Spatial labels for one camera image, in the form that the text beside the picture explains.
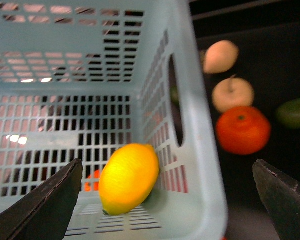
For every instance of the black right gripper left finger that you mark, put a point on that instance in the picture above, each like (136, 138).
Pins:
(45, 213)

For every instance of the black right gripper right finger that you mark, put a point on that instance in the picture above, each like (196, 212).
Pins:
(280, 195)

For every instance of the yellow lemon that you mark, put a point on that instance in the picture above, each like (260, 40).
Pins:
(128, 178)

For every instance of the teal plastic shopping basket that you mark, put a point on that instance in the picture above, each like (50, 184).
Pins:
(83, 78)

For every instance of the orange persimmon with green leaf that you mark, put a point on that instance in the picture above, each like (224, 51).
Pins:
(92, 182)

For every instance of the large orange mandarin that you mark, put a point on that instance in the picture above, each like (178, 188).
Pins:
(243, 130)

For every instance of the white pear with stem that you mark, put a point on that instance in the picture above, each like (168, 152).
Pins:
(232, 92)

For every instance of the white pear lying sideways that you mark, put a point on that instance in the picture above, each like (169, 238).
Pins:
(220, 57)

